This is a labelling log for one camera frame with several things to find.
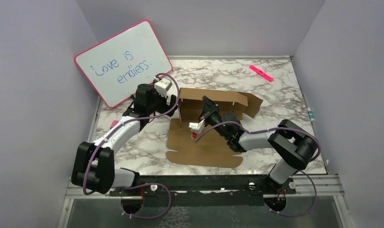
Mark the green capped marker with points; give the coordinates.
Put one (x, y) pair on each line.
(310, 114)

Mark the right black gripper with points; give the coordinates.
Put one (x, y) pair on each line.
(209, 107)

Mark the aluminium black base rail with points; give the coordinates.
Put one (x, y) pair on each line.
(217, 201)

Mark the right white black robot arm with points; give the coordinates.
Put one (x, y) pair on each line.
(296, 147)

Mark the pink whiteboard eraser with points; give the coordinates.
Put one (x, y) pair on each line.
(114, 123)

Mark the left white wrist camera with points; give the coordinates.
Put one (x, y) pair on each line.
(162, 86)

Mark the pink framed whiteboard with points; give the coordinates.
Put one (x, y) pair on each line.
(116, 66)

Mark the brown cardboard box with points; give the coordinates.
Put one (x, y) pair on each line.
(212, 149)

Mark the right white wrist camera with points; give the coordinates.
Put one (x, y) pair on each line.
(196, 128)

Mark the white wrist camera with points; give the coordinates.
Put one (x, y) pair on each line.
(196, 128)
(162, 86)

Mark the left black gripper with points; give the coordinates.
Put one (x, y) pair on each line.
(165, 106)

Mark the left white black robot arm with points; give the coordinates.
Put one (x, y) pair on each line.
(94, 168)

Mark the pink highlighter marker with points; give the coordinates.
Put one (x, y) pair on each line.
(261, 73)

